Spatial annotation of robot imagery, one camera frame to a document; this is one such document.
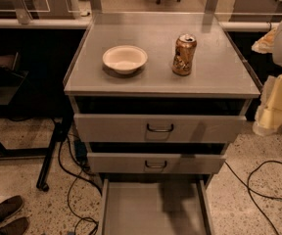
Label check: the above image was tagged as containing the orange soda can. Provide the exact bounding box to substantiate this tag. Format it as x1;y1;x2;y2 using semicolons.
172;33;197;75

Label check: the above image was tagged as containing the grey top drawer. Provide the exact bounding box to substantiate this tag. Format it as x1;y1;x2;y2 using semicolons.
74;114;246;143

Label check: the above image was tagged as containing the dark shoe lower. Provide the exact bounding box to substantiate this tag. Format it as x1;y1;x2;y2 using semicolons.
0;217;29;235

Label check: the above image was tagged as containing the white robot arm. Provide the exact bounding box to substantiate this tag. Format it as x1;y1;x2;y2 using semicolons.
252;21;282;136

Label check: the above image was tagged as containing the grey middle drawer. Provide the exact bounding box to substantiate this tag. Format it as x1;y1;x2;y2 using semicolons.
88;153;225;174

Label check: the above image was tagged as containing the white paper bowl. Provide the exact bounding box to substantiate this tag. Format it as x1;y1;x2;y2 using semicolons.
103;45;148;74

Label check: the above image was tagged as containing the white horizontal rail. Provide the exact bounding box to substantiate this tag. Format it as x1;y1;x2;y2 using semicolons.
0;19;279;32

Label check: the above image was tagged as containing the black floor cable left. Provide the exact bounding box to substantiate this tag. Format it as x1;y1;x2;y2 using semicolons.
57;134;103;235

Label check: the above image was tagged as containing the black floor cable right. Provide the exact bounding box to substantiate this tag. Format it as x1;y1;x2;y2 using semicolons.
224;160;282;235

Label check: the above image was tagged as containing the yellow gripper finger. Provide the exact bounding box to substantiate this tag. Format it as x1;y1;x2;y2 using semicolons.
252;28;276;54
253;74;282;136

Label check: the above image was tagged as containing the grey drawer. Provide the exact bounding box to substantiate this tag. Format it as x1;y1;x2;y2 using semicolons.
88;153;225;174
97;179;214;235
74;114;246;143

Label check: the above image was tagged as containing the black side table frame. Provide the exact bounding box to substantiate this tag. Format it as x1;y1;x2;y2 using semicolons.
0;53;72;192

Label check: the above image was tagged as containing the black floor cable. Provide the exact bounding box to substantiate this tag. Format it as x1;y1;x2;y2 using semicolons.
224;160;282;235
57;134;103;235

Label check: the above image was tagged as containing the grey drawer cabinet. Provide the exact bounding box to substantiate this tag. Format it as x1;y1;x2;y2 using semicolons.
63;0;263;235

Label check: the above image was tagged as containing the grey bottom drawer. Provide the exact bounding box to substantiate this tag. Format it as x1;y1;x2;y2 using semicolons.
97;179;214;235

